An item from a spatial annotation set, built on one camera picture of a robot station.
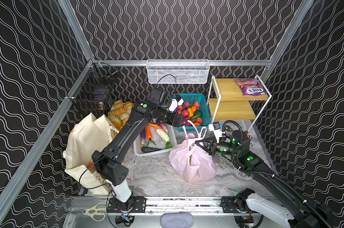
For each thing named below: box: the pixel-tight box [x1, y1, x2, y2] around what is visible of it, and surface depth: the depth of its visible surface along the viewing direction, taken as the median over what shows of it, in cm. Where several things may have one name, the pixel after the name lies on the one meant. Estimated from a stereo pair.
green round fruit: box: [193, 109, 203, 118], surface depth 112 cm
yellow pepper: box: [187, 107, 194, 118], surface depth 111 cm
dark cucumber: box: [141, 146, 162, 153], surface depth 92 cm
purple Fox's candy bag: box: [235, 78, 268, 96], surface depth 83 cm
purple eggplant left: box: [139, 127, 146, 147], surface depth 100 cm
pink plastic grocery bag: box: [168, 120, 217, 184], surface depth 73 cm
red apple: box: [182, 109, 190, 118], surface depth 107 cm
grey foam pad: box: [160, 212, 194, 228], surface depth 69 cm
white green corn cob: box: [156, 128, 170, 143], surface depth 99 cm
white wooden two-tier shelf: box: [206, 75, 272, 133], surface depth 85 cm
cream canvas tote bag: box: [62, 112, 120, 195], surface depth 74 cm
